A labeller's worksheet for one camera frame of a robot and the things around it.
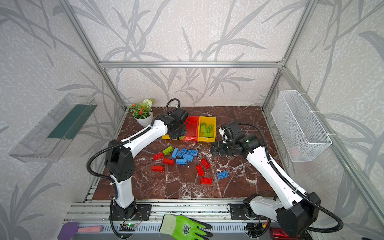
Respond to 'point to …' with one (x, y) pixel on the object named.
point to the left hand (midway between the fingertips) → (185, 129)
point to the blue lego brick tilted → (181, 152)
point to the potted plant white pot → (143, 112)
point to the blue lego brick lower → (181, 161)
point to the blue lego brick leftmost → (175, 152)
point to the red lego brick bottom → (206, 181)
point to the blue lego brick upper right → (194, 152)
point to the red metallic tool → (277, 233)
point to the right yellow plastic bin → (208, 120)
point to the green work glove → (181, 227)
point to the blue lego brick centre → (188, 157)
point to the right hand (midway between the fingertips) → (219, 144)
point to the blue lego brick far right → (222, 175)
